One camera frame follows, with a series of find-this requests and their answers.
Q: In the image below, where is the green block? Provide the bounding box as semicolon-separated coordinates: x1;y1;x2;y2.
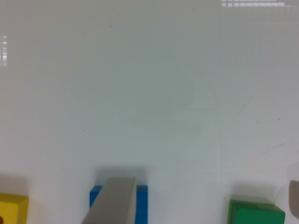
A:
227;200;286;224

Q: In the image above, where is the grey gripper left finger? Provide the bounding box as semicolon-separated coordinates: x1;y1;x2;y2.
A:
81;177;136;224

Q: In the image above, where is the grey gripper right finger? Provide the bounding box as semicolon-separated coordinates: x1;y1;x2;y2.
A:
289;180;299;218

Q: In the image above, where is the blue block with hole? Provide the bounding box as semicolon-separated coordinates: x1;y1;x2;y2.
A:
90;185;149;224

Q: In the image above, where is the yellow block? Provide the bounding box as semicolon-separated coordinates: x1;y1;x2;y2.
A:
0;193;29;224

